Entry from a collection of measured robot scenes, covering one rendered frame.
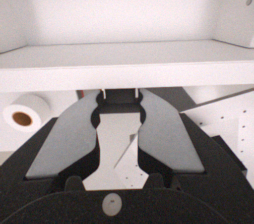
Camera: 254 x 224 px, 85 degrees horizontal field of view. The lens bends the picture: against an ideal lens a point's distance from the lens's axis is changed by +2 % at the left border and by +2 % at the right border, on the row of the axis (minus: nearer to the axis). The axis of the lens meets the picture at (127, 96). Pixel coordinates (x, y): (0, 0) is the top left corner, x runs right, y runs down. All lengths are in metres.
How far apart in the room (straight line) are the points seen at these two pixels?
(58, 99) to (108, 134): 1.16
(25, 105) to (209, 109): 0.39
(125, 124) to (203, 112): 1.05
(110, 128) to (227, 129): 1.11
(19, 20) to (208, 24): 0.22
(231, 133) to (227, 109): 0.09
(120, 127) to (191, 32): 1.25
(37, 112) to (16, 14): 0.17
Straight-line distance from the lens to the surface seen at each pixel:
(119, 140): 1.51
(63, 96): 0.32
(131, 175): 0.51
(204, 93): 1.35
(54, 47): 0.19
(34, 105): 0.33
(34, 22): 0.21
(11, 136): 0.47
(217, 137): 0.44
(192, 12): 0.20
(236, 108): 0.41
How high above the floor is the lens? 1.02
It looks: 60 degrees down
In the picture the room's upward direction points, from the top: 178 degrees clockwise
